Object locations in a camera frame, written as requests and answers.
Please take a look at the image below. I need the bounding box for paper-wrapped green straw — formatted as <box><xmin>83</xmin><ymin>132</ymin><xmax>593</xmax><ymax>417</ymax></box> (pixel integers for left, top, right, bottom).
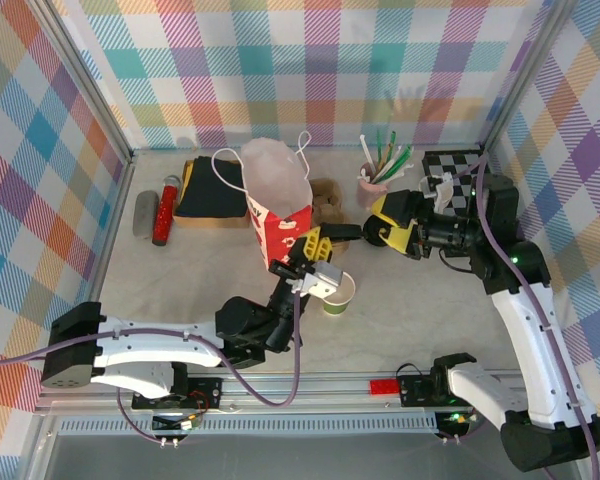
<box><xmin>372</xmin><ymin>143</ymin><xmax>414</xmax><ymax>184</ymax></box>
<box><xmin>377</xmin><ymin>149</ymin><xmax>415</xmax><ymax>185</ymax></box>

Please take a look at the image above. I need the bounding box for white plastic stirrer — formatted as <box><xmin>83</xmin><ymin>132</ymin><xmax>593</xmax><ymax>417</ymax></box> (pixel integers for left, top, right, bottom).
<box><xmin>357</xmin><ymin>132</ymin><xmax>376</xmax><ymax>176</ymax></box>

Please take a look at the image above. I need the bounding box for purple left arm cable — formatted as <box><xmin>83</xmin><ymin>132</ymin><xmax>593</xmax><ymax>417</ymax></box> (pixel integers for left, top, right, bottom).
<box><xmin>0</xmin><ymin>292</ymin><xmax>304</xmax><ymax>445</ymax></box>

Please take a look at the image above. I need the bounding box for stack of dark napkins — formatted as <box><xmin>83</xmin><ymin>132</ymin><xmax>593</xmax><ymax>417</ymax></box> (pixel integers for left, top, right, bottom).
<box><xmin>174</xmin><ymin>155</ymin><xmax>249</xmax><ymax>221</ymax></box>

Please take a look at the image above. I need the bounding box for thin aluminium wall rail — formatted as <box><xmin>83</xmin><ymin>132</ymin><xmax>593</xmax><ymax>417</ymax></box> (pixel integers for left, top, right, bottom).
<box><xmin>129</xmin><ymin>143</ymin><xmax>487</xmax><ymax>153</ymax></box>

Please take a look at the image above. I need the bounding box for red glitter tube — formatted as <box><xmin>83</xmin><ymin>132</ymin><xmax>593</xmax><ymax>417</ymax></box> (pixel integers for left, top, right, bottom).
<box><xmin>151</xmin><ymin>174</ymin><xmax>183</xmax><ymax>247</ymax></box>

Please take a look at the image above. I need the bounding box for grey slotted cable duct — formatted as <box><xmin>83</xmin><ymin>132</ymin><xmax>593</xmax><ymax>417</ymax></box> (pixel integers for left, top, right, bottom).
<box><xmin>54</xmin><ymin>417</ymin><xmax>440</xmax><ymax>437</ymax></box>

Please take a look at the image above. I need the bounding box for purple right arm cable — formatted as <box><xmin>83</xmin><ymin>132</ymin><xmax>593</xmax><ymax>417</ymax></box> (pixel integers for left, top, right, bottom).
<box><xmin>439</xmin><ymin>149</ymin><xmax>600</xmax><ymax>480</ymax></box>

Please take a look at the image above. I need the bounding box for black grey chessboard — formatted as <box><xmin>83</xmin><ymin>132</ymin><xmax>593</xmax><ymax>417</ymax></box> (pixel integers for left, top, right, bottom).
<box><xmin>421</xmin><ymin>148</ymin><xmax>494</xmax><ymax>219</ymax></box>

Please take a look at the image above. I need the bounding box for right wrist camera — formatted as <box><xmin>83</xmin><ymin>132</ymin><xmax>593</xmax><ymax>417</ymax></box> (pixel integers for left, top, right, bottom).
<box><xmin>418</xmin><ymin>172</ymin><xmax>454</xmax><ymax>201</ymax></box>

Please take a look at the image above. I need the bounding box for small black controller board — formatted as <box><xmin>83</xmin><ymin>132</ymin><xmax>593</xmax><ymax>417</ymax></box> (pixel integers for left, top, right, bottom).
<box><xmin>433</xmin><ymin>410</ymin><xmax>481</xmax><ymax>437</ymax></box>
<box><xmin>151</xmin><ymin>412</ymin><xmax>205</xmax><ymax>435</ymax></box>

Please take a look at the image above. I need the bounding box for aluminium frame post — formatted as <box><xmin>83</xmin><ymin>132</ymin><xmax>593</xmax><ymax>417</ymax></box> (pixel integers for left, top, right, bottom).
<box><xmin>481</xmin><ymin>0</ymin><xmax>581</xmax><ymax>154</ymax></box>
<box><xmin>29</xmin><ymin>0</ymin><xmax>135</xmax><ymax>169</ymax></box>

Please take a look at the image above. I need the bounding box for red toy brick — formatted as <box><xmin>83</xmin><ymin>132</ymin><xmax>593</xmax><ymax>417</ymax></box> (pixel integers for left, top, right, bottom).
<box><xmin>369</xmin><ymin>379</ymin><xmax>400</xmax><ymax>398</ymax></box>

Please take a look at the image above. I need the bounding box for pink straw holder cup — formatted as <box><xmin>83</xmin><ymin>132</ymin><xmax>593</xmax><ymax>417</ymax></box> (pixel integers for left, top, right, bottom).
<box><xmin>355</xmin><ymin>162</ymin><xmax>392</xmax><ymax>209</ymax></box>

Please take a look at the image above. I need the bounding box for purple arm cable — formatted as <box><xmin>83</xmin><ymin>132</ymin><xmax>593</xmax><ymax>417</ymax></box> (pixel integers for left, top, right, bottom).
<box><xmin>439</xmin><ymin>149</ymin><xmax>600</xmax><ymax>480</ymax></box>
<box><xmin>0</xmin><ymin>292</ymin><xmax>304</xmax><ymax>445</ymax></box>

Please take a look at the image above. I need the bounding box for green paper coffee cup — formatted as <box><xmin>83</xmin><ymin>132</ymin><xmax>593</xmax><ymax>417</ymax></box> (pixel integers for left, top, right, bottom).
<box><xmin>321</xmin><ymin>272</ymin><xmax>357</xmax><ymax>318</ymax></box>

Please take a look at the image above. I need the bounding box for grey oblong stone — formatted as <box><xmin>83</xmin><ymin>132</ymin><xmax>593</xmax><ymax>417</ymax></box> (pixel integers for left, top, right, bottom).
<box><xmin>131</xmin><ymin>189</ymin><xmax>162</xmax><ymax>240</ymax></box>

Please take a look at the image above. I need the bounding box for red white paper gift bag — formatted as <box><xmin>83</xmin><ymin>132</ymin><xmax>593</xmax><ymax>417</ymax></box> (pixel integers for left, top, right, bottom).
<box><xmin>212</xmin><ymin>130</ymin><xmax>315</xmax><ymax>275</ymax></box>

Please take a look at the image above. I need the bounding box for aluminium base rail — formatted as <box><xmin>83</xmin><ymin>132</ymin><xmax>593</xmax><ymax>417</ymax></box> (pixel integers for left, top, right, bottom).
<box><xmin>33</xmin><ymin>368</ymin><xmax>587</xmax><ymax>417</ymax></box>

